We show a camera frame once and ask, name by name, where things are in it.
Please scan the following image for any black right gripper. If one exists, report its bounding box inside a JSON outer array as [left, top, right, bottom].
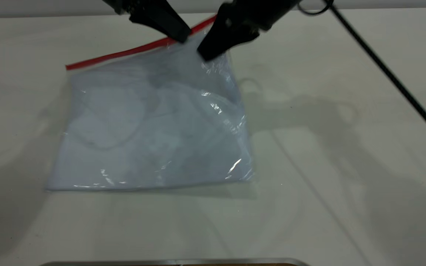
[[197, 0, 303, 62]]

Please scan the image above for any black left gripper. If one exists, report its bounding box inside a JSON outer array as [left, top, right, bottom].
[[102, 0, 192, 43]]

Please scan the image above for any clear plastic red-zipper bag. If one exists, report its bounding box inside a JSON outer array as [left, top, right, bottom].
[[46, 15, 256, 192]]

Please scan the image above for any grey metal bar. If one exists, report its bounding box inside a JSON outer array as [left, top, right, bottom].
[[38, 258, 310, 266]]

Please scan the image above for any black cable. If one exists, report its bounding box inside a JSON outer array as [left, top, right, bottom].
[[297, 0, 426, 149]]

